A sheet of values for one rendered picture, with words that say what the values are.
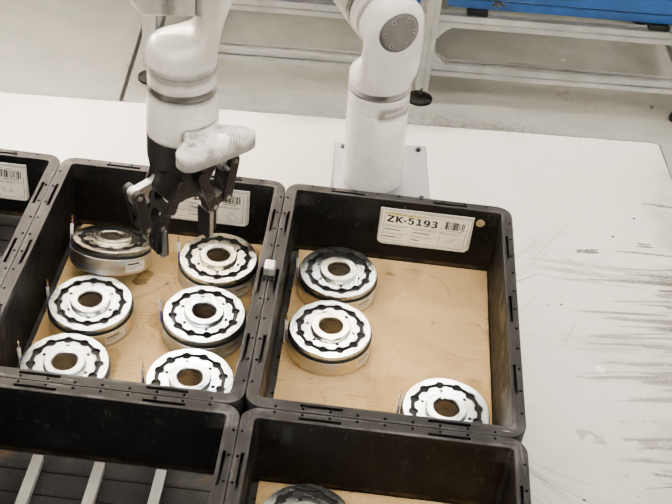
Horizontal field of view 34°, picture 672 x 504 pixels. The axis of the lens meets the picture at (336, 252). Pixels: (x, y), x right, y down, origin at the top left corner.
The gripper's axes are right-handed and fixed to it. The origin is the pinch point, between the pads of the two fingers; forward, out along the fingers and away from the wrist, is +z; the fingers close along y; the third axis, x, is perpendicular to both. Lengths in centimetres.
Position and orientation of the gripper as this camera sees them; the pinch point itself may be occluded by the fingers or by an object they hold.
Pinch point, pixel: (183, 233)
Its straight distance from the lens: 124.8
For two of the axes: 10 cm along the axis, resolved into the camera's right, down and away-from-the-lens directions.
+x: 6.4, 5.3, -5.5
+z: -0.8, 7.7, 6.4
